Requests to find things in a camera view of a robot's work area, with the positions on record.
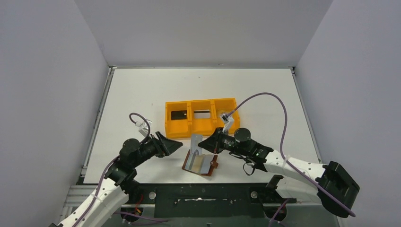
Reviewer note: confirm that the right yellow bin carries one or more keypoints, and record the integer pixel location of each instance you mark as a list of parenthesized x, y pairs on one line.
[(228, 104)]

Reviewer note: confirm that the left yellow bin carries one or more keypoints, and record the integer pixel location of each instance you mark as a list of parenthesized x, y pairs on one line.
[(178, 129)]

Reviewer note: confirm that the yellow bin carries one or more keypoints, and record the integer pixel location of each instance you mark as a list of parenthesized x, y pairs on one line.
[(178, 129), (203, 127), (228, 104)]

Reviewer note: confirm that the white magnetic stripe card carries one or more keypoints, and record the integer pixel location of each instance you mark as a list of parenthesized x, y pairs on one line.
[(201, 114)]

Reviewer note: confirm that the grey card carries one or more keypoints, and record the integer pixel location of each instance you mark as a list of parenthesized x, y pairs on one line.
[(195, 140)]

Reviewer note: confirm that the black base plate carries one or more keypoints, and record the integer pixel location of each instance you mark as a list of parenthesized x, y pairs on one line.
[(205, 200)]

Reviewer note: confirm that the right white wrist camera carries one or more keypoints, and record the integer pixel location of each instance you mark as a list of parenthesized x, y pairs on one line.
[(228, 122)]

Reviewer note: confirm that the brown leather card holder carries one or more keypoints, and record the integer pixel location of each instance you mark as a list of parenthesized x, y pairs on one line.
[(208, 166)]

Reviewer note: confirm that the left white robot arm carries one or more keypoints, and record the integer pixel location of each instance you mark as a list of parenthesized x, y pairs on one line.
[(103, 201)]

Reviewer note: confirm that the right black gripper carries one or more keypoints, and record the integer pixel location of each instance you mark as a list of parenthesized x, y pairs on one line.
[(216, 143)]

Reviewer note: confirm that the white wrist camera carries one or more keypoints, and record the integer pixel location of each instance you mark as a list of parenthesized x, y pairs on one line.
[(228, 122), (143, 127)]

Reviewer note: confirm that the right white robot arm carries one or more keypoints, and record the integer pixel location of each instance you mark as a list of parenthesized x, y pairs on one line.
[(327, 184)]

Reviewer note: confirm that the black VIP card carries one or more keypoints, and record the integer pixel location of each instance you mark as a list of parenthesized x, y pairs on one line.
[(179, 115)]

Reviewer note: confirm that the middle yellow bin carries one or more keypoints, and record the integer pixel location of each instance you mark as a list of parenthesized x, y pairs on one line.
[(203, 127)]

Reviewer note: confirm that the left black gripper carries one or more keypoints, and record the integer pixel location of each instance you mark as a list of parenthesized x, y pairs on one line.
[(158, 144)]

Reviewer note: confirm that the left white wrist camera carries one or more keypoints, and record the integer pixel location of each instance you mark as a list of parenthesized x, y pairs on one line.
[(143, 127)]

